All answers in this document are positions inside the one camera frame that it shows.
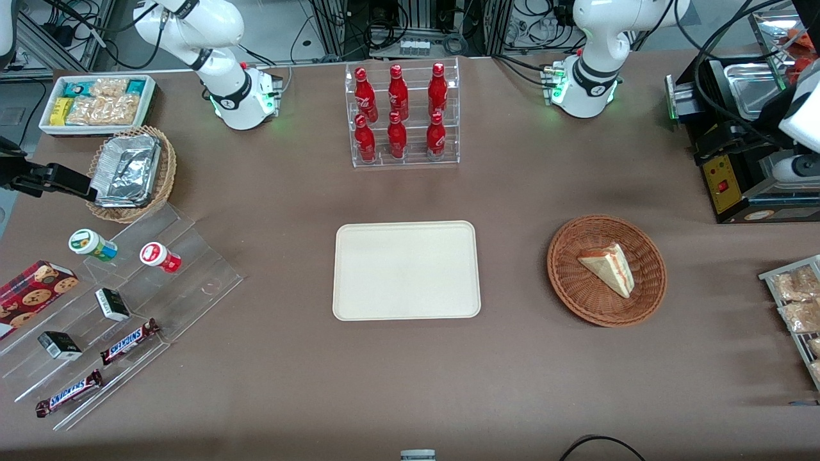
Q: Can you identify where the red tartan cookie box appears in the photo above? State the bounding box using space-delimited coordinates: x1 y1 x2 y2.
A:
0 259 80 341

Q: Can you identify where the black cable loop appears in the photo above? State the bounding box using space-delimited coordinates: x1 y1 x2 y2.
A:
559 435 648 461

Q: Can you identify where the clear acrylic stepped display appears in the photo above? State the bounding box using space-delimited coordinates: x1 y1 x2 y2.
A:
0 201 246 432

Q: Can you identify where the red cola bottle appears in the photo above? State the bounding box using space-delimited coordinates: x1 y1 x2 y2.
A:
387 63 410 121
386 111 409 160
354 67 379 124
425 111 447 160
427 62 449 119
354 114 377 164

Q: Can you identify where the clear acrylic bottle rack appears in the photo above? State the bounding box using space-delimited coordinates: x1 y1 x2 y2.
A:
344 57 461 169

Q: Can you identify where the wrapped triangle sandwich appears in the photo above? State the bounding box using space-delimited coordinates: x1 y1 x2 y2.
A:
577 242 636 300

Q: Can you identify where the white plastic snack bin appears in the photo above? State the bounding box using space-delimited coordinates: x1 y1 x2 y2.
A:
38 74 158 138

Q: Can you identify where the red lid cup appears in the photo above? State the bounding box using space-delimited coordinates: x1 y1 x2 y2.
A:
139 241 183 274

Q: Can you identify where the stack of foil trays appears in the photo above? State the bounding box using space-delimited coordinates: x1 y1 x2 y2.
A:
89 134 163 209

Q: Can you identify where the small black box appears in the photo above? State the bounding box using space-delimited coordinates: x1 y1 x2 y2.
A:
37 330 83 361
94 287 131 323

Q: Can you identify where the black sealing machine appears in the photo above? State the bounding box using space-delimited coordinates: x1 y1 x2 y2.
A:
665 54 820 225

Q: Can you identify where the large rice cracker bag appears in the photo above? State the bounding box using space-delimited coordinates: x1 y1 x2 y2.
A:
66 93 140 126

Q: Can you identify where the shiny metal tray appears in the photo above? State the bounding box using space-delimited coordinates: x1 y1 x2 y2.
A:
723 62 786 120

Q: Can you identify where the brown wicker basket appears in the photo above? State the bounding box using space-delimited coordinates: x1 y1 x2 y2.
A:
546 214 668 328

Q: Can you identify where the light wicker basket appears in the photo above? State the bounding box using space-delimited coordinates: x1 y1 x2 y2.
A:
85 125 177 224

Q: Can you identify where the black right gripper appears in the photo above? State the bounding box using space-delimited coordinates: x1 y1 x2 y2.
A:
0 137 91 197

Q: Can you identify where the green lid cup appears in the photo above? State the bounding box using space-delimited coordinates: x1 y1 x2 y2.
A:
68 228 119 263

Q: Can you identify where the Snickers chocolate bar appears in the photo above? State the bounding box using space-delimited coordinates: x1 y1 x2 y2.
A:
99 318 161 366
35 369 104 419

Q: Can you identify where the thick black machine cable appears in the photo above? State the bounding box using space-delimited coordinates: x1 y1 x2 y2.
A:
694 0 801 145

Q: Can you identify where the cream plastic tray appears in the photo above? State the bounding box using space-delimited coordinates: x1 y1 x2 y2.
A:
332 220 482 321

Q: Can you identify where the small rice cracker bag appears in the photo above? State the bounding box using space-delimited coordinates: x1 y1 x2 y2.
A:
90 77 129 99

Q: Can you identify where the clear bag of crackers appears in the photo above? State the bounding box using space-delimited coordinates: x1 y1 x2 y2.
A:
771 265 820 302
778 299 820 334

